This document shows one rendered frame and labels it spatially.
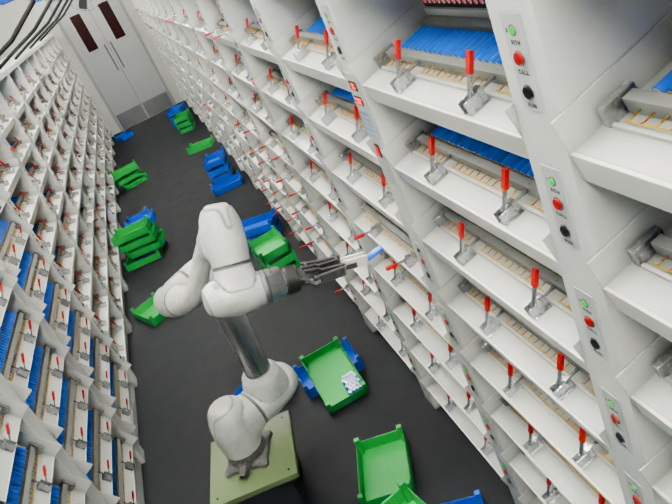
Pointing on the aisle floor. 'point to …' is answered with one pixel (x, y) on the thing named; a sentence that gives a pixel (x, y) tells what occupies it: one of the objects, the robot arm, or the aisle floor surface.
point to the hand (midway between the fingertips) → (354, 261)
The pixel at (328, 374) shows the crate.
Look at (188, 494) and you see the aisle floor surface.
